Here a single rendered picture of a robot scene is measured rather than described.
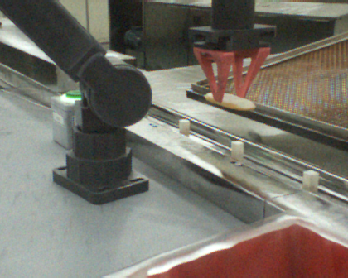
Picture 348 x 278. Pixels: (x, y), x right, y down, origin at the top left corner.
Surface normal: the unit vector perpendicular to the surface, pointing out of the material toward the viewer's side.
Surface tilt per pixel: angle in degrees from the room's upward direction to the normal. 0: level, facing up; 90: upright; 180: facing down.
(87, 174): 90
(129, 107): 90
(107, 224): 0
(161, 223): 0
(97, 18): 90
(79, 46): 79
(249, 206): 90
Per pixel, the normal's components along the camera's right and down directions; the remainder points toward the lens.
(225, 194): -0.86, 0.14
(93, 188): 0.00, -0.96
